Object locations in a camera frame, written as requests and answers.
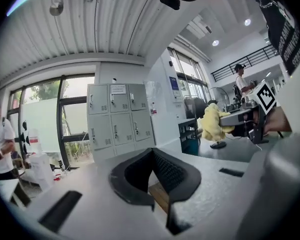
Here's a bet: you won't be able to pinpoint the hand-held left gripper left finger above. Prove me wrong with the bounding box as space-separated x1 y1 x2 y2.
108 147 156 212

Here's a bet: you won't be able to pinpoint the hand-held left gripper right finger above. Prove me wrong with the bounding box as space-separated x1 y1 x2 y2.
152 148 202 236

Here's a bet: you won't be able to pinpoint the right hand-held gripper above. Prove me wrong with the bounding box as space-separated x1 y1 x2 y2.
218 81 278 145

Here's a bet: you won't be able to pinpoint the yellow cloth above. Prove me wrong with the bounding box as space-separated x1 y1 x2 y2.
199 102 235 143

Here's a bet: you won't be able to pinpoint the grey metal locker doors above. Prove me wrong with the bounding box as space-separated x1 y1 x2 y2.
86 83 156 164

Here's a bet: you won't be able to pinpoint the person's right forearm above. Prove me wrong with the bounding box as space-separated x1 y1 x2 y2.
263 105 294 135

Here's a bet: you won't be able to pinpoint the black low cabinet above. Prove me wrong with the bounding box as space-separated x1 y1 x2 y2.
177 118 201 157

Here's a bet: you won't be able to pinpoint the black metal railing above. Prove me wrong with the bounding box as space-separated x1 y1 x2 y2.
210 43 279 83

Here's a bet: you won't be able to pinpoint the white box appliance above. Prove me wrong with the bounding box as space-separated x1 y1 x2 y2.
28 152 55 192

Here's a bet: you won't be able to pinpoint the black framed window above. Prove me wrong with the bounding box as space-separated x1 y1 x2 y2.
6 73 96 171

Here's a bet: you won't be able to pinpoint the white paper notice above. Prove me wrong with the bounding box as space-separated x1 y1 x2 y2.
110 84 127 94

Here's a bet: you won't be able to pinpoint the person's black printed shirt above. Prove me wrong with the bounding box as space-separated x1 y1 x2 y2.
244 0 300 76

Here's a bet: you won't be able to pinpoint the white desk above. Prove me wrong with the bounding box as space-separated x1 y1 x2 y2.
0 178 32 209

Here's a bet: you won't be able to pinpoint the grey pendant lamp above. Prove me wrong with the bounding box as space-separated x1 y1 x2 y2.
48 0 65 17

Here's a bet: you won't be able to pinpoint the blue wall poster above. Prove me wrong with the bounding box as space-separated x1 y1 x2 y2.
168 76 181 91

